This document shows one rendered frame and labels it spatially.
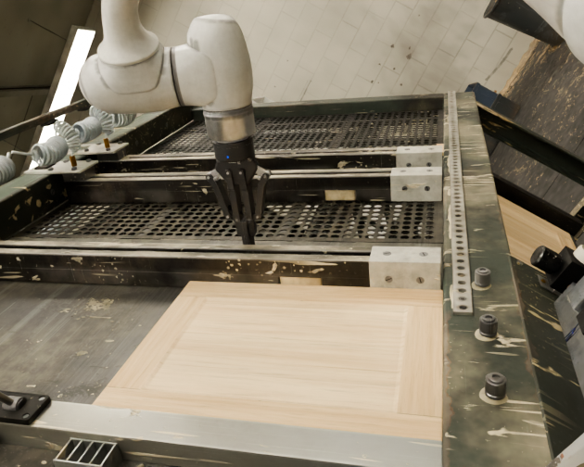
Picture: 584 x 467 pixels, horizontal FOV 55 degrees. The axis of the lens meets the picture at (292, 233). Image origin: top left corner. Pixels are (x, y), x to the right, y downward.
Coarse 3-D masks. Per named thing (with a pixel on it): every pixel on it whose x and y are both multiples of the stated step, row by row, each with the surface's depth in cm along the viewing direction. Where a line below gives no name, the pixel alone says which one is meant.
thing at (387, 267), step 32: (0, 256) 121; (32, 256) 118; (64, 256) 116; (96, 256) 114; (128, 256) 112; (160, 256) 110; (192, 256) 109; (224, 256) 108; (256, 256) 106; (288, 256) 105; (320, 256) 103; (352, 256) 102; (384, 256) 101; (416, 256) 99; (416, 288) 100
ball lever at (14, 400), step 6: (0, 396) 74; (6, 396) 75; (12, 396) 77; (6, 402) 75; (12, 402) 76; (18, 402) 76; (24, 402) 77; (6, 408) 76; (12, 408) 76; (18, 408) 76
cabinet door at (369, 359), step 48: (192, 288) 108; (240, 288) 106; (288, 288) 104; (336, 288) 103; (384, 288) 101; (192, 336) 94; (240, 336) 92; (288, 336) 91; (336, 336) 90; (384, 336) 88; (432, 336) 86; (144, 384) 83; (192, 384) 82; (240, 384) 81; (288, 384) 80; (336, 384) 79; (384, 384) 78; (432, 384) 77; (384, 432) 70; (432, 432) 69
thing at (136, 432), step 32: (64, 416) 75; (96, 416) 75; (128, 416) 74; (160, 416) 73; (192, 416) 73; (128, 448) 71; (160, 448) 70; (192, 448) 68; (224, 448) 67; (256, 448) 67; (288, 448) 66; (320, 448) 66; (352, 448) 65; (384, 448) 65; (416, 448) 64
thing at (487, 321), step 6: (480, 318) 80; (486, 318) 80; (492, 318) 79; (480, 324) 80; (486, 324) 79; (492, 324) 78; (480, 330) 80; (486, 330) 79; (492, 330) 79; (486, 336) 79; (492, 336) 79
